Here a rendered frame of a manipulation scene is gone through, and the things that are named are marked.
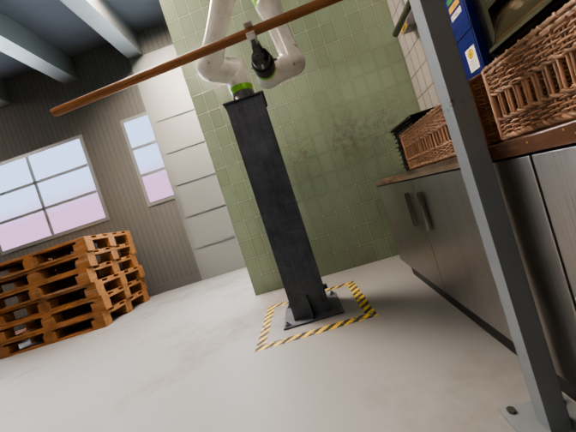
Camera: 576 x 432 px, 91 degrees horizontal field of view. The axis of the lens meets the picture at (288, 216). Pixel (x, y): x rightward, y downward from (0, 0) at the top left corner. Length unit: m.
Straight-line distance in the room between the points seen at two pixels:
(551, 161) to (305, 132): 1.84
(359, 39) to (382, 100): 0.47
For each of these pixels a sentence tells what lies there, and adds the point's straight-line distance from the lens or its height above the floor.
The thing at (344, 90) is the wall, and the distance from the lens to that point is 2.35.
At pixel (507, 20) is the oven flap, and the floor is 1.02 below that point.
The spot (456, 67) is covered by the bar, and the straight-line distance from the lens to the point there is 0.68.
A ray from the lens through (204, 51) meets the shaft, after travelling 1.17.
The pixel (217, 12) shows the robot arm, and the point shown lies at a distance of 1.59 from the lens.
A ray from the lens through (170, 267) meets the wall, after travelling 4.39.
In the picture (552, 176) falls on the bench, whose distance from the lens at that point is 0.59.
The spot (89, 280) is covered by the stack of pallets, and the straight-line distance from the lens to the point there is 3.63.
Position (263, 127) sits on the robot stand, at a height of 1.02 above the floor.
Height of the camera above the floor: 0.58
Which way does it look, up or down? 1 degrees down
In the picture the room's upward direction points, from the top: 18 degrees counter-clockwise
